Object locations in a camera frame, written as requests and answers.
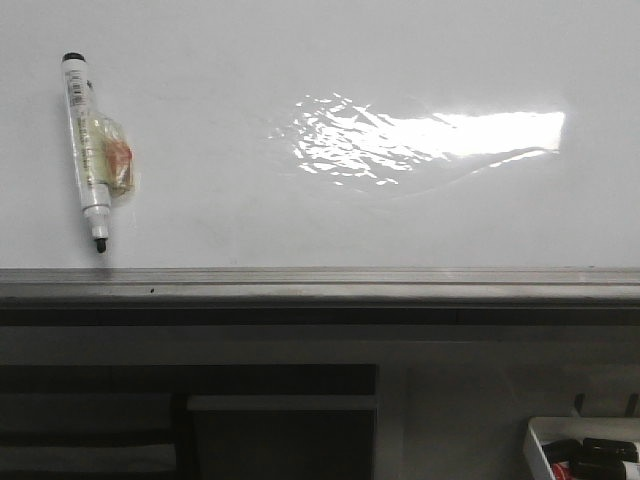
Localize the white whiteboard marker with tape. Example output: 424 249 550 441
61 52 135 254

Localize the white plastic tray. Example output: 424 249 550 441
523 417 639 480

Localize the black hook left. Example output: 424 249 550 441
571 393 586 417

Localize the black hook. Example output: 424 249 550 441
571 393 586 417
624 393 639 418

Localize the red and white marker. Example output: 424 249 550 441
542 439 582 480

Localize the black hook right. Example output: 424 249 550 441
624 393 639 418

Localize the black clip in tray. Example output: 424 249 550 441
569 438 639 480

